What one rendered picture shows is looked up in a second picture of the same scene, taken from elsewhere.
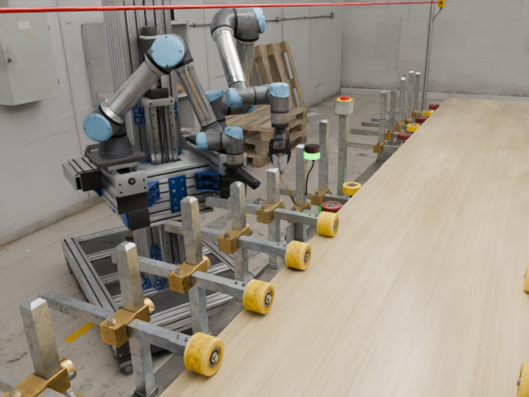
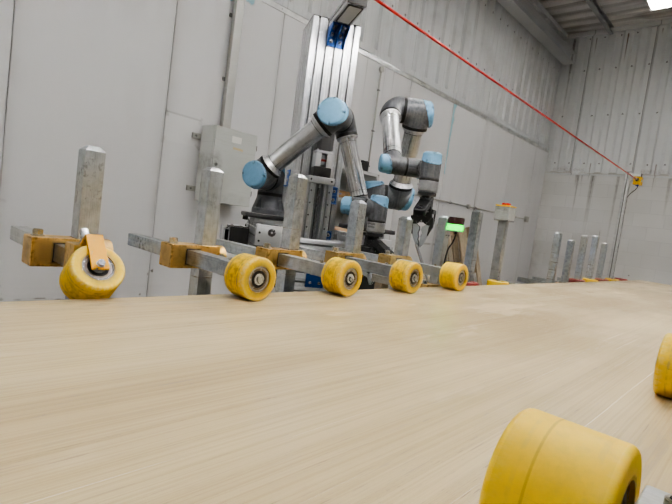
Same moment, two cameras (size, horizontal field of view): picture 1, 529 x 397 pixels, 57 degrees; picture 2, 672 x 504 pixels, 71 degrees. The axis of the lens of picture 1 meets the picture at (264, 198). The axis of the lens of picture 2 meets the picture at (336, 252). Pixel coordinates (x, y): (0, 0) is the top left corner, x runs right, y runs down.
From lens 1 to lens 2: 61 cm
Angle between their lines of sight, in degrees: 22
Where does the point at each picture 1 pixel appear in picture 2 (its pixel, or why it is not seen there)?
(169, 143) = (320, 222)
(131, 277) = (208, 203)
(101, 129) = (256, 175)
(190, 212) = (295, 187)
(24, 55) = (229, 163)
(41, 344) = (84, 194)
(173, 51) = (337, 110)
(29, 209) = not seen: hidden behind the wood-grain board
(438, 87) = not seen: hidden behind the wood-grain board
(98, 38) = not seen: hidden behind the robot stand
